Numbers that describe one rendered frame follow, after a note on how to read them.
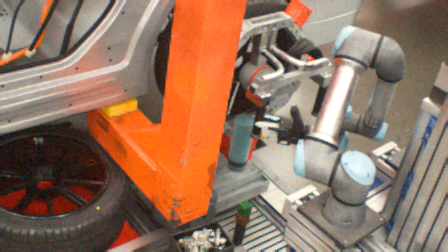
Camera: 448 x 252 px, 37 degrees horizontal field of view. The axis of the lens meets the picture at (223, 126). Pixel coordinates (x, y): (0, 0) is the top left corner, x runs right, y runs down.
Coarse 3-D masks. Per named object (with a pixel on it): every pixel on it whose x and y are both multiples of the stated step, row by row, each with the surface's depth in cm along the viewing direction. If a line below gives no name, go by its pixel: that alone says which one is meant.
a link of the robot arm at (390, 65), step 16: (384, 48) 221; (400, 48) 224; (384, 64) 222; (400, 64) 223; (384, 80) 228; (400, 80) 229; (384, 96) 236; (368, 112) 246; (384, 112) 243; (368, 128) 251; (384, 128) 252
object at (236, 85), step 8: (256, 16) 275; (280, 32) 297; (248, 40) 284; (280, 40) 302; (288, 40) 296; (240, 48) 287; (248, 48) 285; (280, 48) 300; (288, 48) 300; (240, 56) 285; (248, 56) 295; (240, 64) 296; (272, 64) 310; (232, 80) 291; (232, 88) 296; (240, 88) 315; (232, 96) 297; (240, 96) 312; (232, 104) 308; (240, 104) 309; (248, 104) 308; (232, 112) 303; (240, 112) 304
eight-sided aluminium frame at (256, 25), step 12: (276, 12) 276; (252, 24) 265; (264, 24) 267; (276, 24) 271; (288, 24) 276; (240, 36) 263; (300, 36) 286; (300, 60) 295; (288, 72) 304; (228, 120) 297; (228, 132) 291
